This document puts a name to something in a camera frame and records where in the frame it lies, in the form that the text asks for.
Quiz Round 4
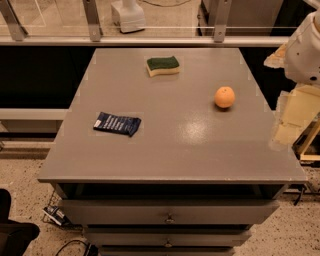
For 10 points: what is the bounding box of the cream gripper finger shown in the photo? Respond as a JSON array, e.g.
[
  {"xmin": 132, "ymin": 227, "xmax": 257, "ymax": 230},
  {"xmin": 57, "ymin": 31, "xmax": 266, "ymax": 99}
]
[
  {"xmin": 269, "ymin": 84, "xmax": 320, "ymax": 151},
  {"xmin": 264, "ymin": 44, "xmax": 287, "ymax": 69}
]

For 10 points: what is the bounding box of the dark blue rxbar wrapper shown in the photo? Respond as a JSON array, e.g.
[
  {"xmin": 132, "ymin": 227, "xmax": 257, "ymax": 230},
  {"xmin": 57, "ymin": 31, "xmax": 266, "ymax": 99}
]
[{"xmin": 93, "ymin": 112, "xmax": 141, "ymax": 137}]

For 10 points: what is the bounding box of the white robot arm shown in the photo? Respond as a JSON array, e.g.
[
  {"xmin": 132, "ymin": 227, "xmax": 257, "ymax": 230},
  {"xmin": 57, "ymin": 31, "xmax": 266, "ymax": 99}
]
[{"xmin": 264, "ymin": 10, "xmax": 320, "ymax": 150}]

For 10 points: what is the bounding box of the orange fruit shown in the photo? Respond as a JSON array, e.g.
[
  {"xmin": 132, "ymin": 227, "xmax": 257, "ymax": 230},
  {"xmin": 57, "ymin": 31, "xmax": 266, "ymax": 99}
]
[{"xmin": 214, "ymin": 86, "xmax": 235, "ymax": 108}]

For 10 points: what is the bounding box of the green and yellow sponge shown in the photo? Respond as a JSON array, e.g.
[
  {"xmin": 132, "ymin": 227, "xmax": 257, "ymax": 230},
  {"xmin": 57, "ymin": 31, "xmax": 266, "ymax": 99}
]
[{"xmin": 146, "ymin": 56, "xmax": 180, "ymax": 77}]

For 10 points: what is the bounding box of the grey drawer cabinet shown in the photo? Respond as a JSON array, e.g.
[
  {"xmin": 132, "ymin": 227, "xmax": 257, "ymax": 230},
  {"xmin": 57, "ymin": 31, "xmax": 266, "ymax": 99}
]
[{"xmin": 39, "ymin": 48, "xmax": 306, "ymax": 256}]

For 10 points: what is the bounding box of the metal railing with glass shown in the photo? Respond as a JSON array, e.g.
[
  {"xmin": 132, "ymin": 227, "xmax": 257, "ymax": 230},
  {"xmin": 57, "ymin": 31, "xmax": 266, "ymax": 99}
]
[{"xmin": 0, "ymin": 0, "xmax": 320, "ymax": 47}]

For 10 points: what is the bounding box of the small power box on floor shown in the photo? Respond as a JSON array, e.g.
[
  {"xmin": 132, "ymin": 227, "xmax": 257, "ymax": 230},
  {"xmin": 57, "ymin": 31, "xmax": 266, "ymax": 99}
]
[{"xmin": 43, "ymin": 206, "xmax": 68, "ymax": 226}]

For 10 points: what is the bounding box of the black chair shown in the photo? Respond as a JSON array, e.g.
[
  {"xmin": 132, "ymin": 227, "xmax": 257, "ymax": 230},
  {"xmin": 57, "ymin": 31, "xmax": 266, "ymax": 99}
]
[{"xmin": 0, "ymin": 189, "xmax": 40, "ymax": 256}]

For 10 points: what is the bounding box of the wooden frame at right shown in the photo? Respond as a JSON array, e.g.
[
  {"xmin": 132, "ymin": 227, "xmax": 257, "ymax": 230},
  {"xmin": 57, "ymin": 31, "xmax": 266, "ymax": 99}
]
[{"xmin": 293, "ymin": 115, "xmax": 320, "ymax": 162}]

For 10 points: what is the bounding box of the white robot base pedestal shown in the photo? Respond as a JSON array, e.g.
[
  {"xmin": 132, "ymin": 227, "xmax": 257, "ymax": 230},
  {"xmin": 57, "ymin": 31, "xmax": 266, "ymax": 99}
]
[{"xmin": 111, "ymin": 0, "xmax": 146, "ymax": 33}]

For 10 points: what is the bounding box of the black floor cable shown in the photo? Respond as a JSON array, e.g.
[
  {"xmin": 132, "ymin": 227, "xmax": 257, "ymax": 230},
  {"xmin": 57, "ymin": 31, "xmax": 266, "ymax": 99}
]
[{"xmin": 54, "ymin": 239, "xmax": 98, "ymax": 256}]

